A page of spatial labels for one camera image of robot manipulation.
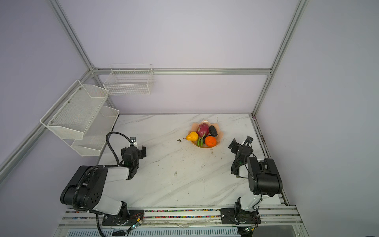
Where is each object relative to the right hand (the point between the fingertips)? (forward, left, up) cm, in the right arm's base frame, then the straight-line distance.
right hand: (237, 140), depth 94 cm
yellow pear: (+3, +29, +1) cm, 29 cm away
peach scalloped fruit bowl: (+8, +10, -6) cm, 14 cm away
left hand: (-3, +67, -2) cm, 67 cm away
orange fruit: (0, +17, +1) cm, 17 cm away
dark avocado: (+11, +14, -3) cm, 18 cm away
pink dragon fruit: (+9, +22, 0) cm, 23 cm away
